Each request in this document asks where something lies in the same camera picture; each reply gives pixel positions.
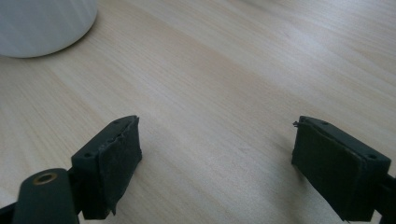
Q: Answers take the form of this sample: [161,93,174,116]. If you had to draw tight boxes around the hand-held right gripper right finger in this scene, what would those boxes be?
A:
[290,115,392,222]

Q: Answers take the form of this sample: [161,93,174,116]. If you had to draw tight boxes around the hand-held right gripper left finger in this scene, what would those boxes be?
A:
[70,115,143,220]

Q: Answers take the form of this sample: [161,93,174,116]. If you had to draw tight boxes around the white ribbed container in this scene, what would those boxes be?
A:
[0,0,100,59]

